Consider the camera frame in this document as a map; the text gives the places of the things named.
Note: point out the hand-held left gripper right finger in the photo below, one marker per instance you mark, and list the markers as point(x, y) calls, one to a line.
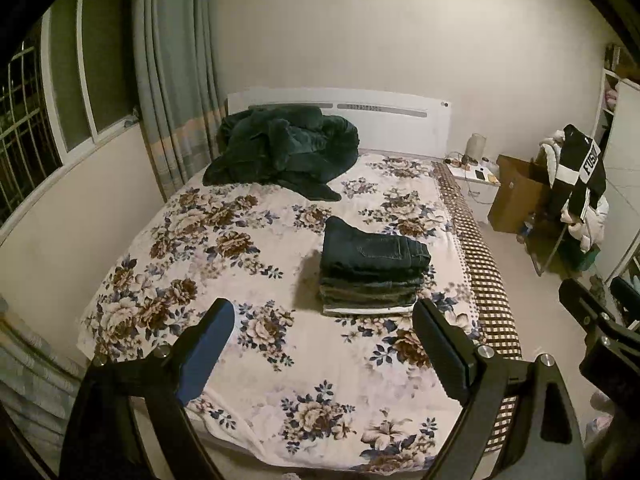
point(452, 360)

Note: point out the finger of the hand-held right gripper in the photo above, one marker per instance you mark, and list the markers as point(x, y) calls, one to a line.
point(585, 305)
point(627, 292)

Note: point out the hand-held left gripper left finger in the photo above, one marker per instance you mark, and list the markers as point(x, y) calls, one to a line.
point(200, 355)

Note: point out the dark blue jeans pants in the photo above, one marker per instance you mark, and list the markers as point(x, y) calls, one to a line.
point(370, 250)

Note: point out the folded olive pants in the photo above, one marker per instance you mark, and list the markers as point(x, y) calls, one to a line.
point(370, 295)

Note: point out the teal storage box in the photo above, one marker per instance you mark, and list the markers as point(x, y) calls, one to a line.
point(589, 257)

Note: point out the pink plastic bag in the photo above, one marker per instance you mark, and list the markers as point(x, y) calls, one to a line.
point(600, 407)

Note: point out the folded white garment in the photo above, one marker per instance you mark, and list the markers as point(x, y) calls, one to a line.
point(370, 310)

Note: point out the plastic water bottle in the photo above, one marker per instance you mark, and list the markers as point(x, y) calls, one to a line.
point(526, 227)

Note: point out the brown checked sheet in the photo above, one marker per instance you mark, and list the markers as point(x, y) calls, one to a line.
point(480, 260)

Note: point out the bed with floral sheet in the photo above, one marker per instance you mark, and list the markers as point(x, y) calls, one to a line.
point(200, 240)

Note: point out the large brown cardboard box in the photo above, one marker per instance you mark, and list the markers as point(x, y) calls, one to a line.
point(515, 195)

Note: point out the white wardrobe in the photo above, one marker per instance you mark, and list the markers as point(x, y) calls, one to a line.
point(622, 160)

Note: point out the black and white jacket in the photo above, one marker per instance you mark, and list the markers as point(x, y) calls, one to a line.
point(575, 160)

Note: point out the white nightstand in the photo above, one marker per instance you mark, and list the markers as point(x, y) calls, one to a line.
point(480, 200)

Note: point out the dark phone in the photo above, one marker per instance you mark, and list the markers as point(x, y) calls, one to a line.
point(481, 175)

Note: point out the grey striped cloth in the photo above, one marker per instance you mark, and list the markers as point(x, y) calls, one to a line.
point(30, 375)

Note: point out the white table lamp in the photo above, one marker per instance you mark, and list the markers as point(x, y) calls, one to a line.
point(476, 146)

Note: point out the pink folded cloth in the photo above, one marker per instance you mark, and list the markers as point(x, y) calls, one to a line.
point(610, 99)

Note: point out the dark green blanket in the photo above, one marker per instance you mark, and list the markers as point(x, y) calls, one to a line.
point(280, 155)

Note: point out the white bed headboard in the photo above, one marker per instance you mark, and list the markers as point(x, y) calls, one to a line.
point(400, 130)

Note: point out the grey green curtain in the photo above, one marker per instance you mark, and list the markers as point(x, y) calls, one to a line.
point(175, 85)

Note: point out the window security grille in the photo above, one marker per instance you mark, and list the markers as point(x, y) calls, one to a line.
point(25, 135)

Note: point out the white framed window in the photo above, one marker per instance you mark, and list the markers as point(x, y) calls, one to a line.
point(70, 75)

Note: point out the metal frame chair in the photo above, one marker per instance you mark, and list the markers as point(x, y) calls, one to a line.
point(542, 262)

